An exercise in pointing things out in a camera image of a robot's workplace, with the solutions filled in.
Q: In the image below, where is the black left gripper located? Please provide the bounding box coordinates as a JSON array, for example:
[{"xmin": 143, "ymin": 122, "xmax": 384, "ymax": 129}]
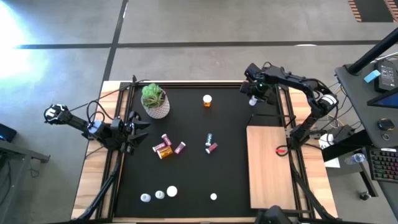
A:
[{"xmin": 119, "ymin": 110, "xmax": 152, "ymax": 156}]

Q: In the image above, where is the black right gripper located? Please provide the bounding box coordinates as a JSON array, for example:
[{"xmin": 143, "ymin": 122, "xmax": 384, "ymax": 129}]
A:
[{"xmin": 241, "ymin": 72, "xmax": 279, "ymax": 106}]

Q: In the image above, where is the succulent in patterned pot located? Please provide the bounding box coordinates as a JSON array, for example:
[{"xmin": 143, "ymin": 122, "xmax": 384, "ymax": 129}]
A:
[{"xmin": 141, "ymin": 82, "xmax": 171, "ymax": 120}]

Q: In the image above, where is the black table mat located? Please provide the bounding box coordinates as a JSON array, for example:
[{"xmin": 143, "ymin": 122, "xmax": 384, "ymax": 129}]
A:
[{"xmin": 113, "ymin": 86, "xmax": 299, "ymax": 218}]

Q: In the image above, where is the white power box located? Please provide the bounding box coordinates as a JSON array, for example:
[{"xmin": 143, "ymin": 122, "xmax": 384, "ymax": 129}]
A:
[{"xmin": 318, "ymin": 133, "xmax": 335, "ymax": 149}]

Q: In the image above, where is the black power strip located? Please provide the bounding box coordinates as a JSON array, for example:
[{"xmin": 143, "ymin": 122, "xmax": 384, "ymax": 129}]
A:
[{"xmin": 333, "ymin": 124, "xmax": 356, "ymax": 142}]

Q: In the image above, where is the dark grey desk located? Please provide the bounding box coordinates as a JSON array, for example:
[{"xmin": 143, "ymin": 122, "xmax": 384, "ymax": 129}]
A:
[{"xmin": 335, "ymin": 52, "xmax": 398, "ymax": 224}]

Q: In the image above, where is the white paper sheet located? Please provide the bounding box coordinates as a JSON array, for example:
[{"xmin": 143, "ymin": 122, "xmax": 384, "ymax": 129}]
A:
[{"xmin": 323, "ymin": 157, "xmax": 341, "ymax": 169}]

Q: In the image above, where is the light blue pad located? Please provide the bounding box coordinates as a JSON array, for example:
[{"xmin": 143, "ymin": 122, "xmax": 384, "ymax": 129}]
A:
[{"xmin": 363, "ymin": 69, "xmax": 382, "ymax": 84}]

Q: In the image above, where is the clear water bottle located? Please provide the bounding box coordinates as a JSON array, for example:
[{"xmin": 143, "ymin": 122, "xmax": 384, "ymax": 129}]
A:
[{"xmin": 344, "ymin": 152, "xmax": 366, "ymax": 166}]

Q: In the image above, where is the black round pole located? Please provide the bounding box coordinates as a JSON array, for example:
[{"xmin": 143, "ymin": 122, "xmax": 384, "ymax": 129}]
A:
[{"xmin": 346, "ymin": 27, "xmax": 398, "ymax": 75}]

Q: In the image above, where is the grey side table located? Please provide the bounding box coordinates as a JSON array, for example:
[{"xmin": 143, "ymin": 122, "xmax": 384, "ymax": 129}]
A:
[{"xmin": 0, "ymin": 139, "xmax": 51, "ymax": 224}]

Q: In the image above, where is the person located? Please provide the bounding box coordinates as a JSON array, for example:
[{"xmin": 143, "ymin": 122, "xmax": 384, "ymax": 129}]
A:
[{"xmin": 254, "ymin": 204, "xmax": 294, "ymax": 224}]

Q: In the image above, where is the black power adapter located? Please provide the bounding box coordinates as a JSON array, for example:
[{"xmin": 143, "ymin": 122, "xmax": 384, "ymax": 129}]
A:
[{"xmin": 374, "ymin": 60, "xmax": 398, "ymax": 93}]

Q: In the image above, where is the dark screen with blue display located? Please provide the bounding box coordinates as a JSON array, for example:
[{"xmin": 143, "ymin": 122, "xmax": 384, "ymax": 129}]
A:
[{"xmin": 366, "ymin": 88, "xmax": 398, "ymax": 110}]

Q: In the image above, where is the black computer mouse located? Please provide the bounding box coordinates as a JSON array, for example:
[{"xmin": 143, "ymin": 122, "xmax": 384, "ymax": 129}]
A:
[{"xmin": 377, "ymin": 118, "xmax": 396, "ymax": 131}]

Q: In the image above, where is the black case with blue light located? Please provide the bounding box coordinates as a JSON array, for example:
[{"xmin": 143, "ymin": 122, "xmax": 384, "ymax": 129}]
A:
[{"xmin": 0, "ymin": 123, "xmax": 18, "ymax": 143}]

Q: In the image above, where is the black mat with orange stripes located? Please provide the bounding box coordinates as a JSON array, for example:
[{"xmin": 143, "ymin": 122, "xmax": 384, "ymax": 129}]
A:
[{"xmin": 347, "ymin": 0, "xmax": 398, "ymax": 23}]

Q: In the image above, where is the backlit black keyboard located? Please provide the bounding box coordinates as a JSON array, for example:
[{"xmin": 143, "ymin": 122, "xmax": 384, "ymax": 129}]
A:
[{"xmin": 368, "ymin": 147, "xmax": 398, "ymax": 184}]

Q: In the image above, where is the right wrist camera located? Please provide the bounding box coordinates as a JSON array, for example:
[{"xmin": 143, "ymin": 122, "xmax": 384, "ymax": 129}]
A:
[{"xmin": 244, "ymin": 63, "xmax": 262, "ymax": 82}]

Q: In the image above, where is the black cable with red plug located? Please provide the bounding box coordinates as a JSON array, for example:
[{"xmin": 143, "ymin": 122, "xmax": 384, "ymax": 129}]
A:
[{"xmin": 275, "ymin": 143, "xmax": 292, "ymax": 157}]

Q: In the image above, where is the black aluminium rig frame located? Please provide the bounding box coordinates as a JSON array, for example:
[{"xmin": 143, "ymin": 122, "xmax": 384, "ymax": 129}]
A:
[{"xmin": 73, "ymin": 74, "xmax": 336, "ymax": 224}]

